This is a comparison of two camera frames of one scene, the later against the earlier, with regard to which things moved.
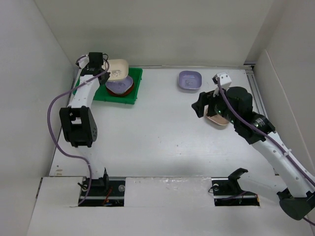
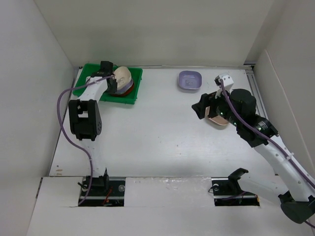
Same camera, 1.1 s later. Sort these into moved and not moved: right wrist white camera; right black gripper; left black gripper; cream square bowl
Moved: left black gripper; cream square bowl
Not moved: right wrist white camera; right black gripper
